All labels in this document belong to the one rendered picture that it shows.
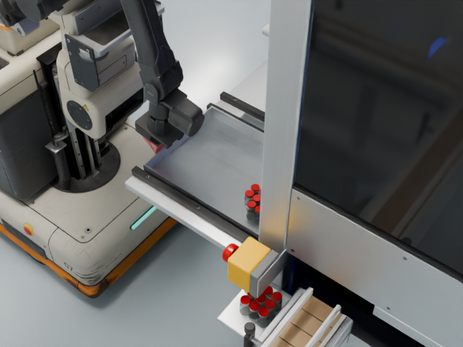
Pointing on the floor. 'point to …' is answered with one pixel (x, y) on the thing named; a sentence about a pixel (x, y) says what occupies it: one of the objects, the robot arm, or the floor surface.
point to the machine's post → (283, 121)
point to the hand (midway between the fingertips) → (157, 150)
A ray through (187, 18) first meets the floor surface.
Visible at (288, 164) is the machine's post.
